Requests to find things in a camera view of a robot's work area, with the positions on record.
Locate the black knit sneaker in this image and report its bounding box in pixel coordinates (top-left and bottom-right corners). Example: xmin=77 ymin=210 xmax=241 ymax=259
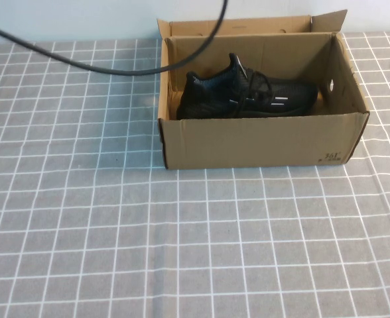
xmin=176 ymin=52 xmax=318 ymax=120

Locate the brown cardboard shoe box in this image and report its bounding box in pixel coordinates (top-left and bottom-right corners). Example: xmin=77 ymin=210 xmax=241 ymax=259
xmin=157 ymin=9 xmax=371 ymax=170

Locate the grey checked tablecloth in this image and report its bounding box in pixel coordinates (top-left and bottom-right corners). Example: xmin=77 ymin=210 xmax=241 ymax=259
xmin=0 ymin=31 xmax=390 ymax=318

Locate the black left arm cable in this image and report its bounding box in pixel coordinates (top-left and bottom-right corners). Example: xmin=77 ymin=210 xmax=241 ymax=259
xmin=0 ymin=0 xmax=229 ymax=76

